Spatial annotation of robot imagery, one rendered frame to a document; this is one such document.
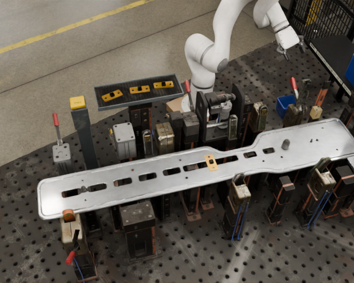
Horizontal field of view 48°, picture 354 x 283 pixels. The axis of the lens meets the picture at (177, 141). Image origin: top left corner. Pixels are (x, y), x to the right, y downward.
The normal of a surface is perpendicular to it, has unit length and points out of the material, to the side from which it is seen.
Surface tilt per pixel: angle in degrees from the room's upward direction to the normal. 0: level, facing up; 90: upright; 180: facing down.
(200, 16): 0
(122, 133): 0
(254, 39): 0
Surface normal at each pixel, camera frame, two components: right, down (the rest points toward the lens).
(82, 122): 0.27, 0.74
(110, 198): 0.02, -0.64
